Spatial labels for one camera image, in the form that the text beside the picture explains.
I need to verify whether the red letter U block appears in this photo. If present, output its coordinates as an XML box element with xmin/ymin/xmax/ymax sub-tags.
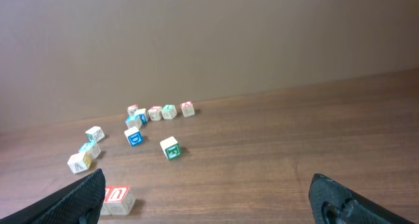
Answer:
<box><xmin>107</xmin><ymin>186</ymin><xmax>136</xmax><ymax>215</ymax></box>

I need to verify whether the cream picture block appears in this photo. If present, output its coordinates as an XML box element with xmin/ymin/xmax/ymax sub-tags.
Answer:
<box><xmin>134</xmin><ymin>108</ymin><xmax>149</xmax><ymax>124</ymax></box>

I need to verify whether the white green-sided picture block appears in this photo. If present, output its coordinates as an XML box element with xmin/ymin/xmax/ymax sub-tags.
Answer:
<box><xmin>160</xmin><ymin>136</ymin><xmax>182</xmax><ymax>160</ymax></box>

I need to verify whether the red letter A block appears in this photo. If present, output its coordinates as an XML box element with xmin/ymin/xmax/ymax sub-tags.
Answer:
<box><xmin>181</xmin><ymin>101</ymin><xmax>195</xmax><ymax>117</ymax></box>

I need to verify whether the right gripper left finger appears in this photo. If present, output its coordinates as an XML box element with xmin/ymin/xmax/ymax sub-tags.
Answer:
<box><xmin>1</xmin><ymin>168</ymin><xmax>105</xmax><ymax>224</ymax></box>

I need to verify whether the red letter M block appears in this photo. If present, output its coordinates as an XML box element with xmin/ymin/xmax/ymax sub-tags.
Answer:
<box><xmin>100</xmin><ymin>186</ymin><xmax>112</xmax><ymax>215</ymax></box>

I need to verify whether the red number nine block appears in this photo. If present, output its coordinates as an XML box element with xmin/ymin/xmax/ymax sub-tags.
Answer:
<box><xmin>148</xmin><ymin>105</ymin><xmax>163</xmax><ymax>121</ymax></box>

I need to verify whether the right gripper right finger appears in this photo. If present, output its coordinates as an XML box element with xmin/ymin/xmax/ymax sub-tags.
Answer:
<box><xmin>308</xmin><ymin>174</ymin><xmax>414</xmax><ymax>224</ymax></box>

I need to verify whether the blue letter P block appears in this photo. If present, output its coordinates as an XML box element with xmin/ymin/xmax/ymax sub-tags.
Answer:
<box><xmin>79</xmin><ymin>141</ymin><xmax>101</xmax><ymax>160</ymax></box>

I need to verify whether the brown picture block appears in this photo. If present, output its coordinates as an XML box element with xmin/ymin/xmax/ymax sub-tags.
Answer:
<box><xmin>67</xmin><ymin>151</ymin><xmax>92</xmax><ymax>174</ymax></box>

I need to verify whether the blue picture block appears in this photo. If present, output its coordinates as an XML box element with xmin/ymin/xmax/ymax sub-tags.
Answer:
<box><xmin>125</xmin><ymin>115</ymin><xmax>142</xmax><ymax>129</ymax></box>

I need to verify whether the green letter V block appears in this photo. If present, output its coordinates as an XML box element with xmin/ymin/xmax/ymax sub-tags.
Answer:
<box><xmin>161</xmin><ymin>104</ymin><xmax>177</xmax><ymax>120</ymax></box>

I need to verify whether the white teal-sided block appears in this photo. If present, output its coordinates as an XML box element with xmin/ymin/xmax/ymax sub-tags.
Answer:
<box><xmin>85</xmin><ymin>126</ymin><xmax>105</xmax><ymax>142</ymax></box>

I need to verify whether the red letter block top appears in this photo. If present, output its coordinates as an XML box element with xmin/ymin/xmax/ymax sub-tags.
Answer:
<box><xmin>127</xmin><ymin>104</ymin><xmax>138</xmax><ymax>115</ymax></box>

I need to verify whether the white blue-sided picture block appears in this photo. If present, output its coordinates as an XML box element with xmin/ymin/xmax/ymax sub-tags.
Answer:
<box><xmin>124</xmin><ymin>126</ymin><xmax>143</xmax><ymax>146</ymax></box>

